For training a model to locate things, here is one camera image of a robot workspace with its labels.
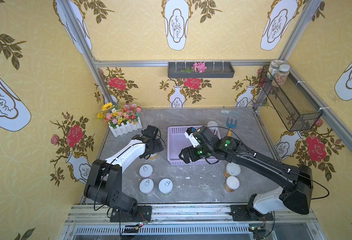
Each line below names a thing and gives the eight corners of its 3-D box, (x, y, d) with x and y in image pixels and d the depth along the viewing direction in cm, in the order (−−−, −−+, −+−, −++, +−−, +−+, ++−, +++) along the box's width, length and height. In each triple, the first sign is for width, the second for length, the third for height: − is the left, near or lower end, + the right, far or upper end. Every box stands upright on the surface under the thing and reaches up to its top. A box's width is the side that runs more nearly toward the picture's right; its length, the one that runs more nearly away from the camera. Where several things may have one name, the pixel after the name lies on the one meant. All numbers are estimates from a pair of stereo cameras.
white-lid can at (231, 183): (225, 191, 82) (228, 188, 77) (223, 179, 86) (225, 175, 81) (237, 191, 82) (241, 188, 77) (234, 179, 86) (238, 175, 81)
